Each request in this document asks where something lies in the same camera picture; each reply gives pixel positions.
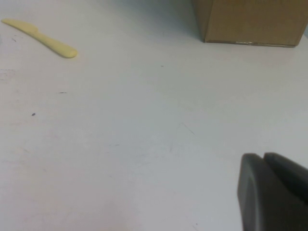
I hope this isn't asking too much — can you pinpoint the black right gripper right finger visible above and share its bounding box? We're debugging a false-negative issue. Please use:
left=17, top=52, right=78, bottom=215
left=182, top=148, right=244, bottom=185
left=264, top=152, right=308, bottom=203

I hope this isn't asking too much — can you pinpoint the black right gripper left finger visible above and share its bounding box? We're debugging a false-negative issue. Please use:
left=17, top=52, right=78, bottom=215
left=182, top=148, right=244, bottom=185
left=236, top=153, right=308, bottom=231

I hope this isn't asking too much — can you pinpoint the brown cardboard box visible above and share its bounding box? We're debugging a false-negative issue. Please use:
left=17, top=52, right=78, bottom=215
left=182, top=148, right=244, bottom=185
left=191, top=0, right=308, bottom=48

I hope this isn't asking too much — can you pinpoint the yellow plastic knife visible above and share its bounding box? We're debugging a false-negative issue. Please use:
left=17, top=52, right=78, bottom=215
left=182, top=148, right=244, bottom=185
left=0, top=18, right=78, bottom=59

